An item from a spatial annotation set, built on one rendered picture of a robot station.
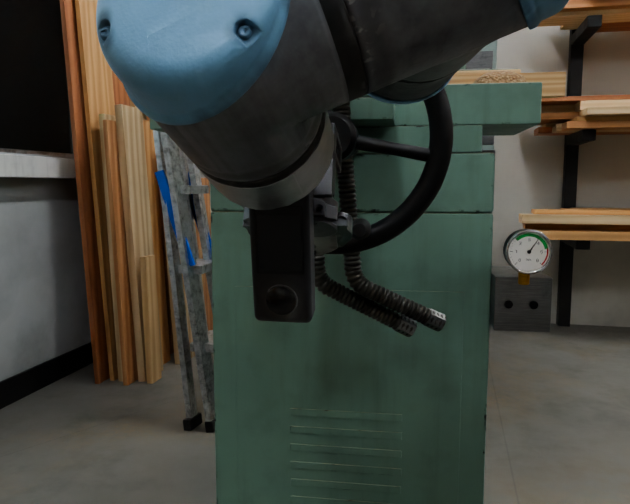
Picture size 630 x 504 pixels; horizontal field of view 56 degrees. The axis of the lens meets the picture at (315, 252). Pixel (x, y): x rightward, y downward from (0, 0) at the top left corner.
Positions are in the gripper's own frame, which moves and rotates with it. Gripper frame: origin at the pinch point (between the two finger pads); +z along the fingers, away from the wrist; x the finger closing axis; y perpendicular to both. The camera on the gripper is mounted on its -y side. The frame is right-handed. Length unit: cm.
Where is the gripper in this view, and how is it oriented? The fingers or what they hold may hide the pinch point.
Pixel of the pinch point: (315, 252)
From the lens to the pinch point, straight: 59.5
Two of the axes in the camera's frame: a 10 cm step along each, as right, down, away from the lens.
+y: 0.4, -9.7, 2.4
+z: 1.6, 2.5, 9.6
